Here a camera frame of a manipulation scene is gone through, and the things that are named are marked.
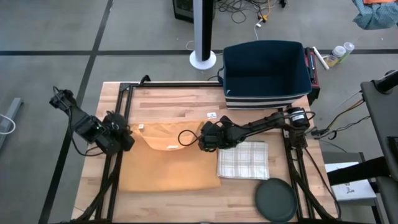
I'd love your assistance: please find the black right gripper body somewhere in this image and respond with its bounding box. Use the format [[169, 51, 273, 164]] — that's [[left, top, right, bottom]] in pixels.
[[198, 116, 237, 153]]

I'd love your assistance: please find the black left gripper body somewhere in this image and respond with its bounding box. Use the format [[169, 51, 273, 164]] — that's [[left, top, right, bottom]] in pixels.
[[96, 111, 136, 155]]

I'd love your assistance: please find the white towel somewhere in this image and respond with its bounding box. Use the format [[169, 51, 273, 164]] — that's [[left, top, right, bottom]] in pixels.
[[216, 141, 270, 180]]

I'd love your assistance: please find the orange towel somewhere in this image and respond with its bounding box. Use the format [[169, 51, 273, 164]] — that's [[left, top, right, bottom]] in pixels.
[[118, 121, 221, 193]]

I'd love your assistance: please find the black aluminium crossbar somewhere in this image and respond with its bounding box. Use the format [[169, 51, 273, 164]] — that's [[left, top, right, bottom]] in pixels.
[[119, 80, 223, 88]]

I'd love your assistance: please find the navy white striped fabric bin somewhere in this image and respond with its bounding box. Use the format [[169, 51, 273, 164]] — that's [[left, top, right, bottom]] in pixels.
[[217, 39, 313, 110]]

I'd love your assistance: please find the dark green round plate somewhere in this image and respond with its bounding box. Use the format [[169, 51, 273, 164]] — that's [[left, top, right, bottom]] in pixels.
[[254, 177, 298, 223]]

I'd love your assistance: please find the silver black tower fan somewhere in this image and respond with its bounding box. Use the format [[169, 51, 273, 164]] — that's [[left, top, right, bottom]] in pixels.
[[188, 0, 217, 71]]

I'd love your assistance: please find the grey metal beam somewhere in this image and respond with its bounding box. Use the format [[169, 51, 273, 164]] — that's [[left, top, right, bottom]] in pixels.
[[0, 97, 25, 152]]

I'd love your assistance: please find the red black tool case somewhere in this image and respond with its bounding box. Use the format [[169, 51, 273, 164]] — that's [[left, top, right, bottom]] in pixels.
[[303, 46, 320, 105]]

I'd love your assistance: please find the white tube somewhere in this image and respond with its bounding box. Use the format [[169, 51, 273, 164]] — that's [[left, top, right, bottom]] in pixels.
[[312, 46, 330, 71]]

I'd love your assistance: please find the yellow label bottle white cap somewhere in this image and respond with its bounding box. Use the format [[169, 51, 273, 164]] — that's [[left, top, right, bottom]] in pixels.
[[325, 45, 346, 68]]

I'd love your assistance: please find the black diagonal bar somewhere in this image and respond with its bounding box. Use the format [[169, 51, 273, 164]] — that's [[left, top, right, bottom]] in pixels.
[[326, 155, 391, 187]]

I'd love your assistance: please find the white paper box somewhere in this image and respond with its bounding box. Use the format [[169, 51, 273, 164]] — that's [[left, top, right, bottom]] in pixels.
[[324, 161, 377, 202]]

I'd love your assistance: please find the green bottle white cap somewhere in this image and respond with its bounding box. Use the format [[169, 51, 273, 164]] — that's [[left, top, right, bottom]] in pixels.
[[340, 42, 355, 63]]

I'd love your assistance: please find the grey desk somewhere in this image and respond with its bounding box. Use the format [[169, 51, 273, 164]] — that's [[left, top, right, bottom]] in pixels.
[[359, 79, 398, 224]]

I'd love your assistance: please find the teal patterned cloth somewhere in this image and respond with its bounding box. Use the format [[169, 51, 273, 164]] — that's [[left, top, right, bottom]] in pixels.
[[351, 0, 398, 31]]

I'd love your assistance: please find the black right camera cable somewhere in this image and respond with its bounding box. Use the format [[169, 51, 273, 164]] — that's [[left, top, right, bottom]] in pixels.
[[177, 129, 202, 147]]

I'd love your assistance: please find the white cable loop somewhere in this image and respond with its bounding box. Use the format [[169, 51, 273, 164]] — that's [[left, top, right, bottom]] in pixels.
[[0, 112, 16, 135]]

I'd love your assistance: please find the white power cable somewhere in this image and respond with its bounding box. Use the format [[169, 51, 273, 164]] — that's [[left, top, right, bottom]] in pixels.
[[253, 18, 265, 41]]

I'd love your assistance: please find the orange cable plug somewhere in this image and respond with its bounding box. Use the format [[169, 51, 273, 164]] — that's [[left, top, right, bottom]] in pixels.
[[257, 7, 272, 23]]

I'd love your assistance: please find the black cable tangle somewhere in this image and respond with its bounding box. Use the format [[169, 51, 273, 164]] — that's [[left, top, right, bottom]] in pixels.
[[214, 0, 289, 25]]

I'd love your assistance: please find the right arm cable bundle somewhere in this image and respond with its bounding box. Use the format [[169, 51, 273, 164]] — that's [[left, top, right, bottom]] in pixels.
[[310, 90, 371, 141]]

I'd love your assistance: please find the black cylindrical post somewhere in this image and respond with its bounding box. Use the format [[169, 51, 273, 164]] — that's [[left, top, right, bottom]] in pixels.
[[372, 69, 398, 95]]

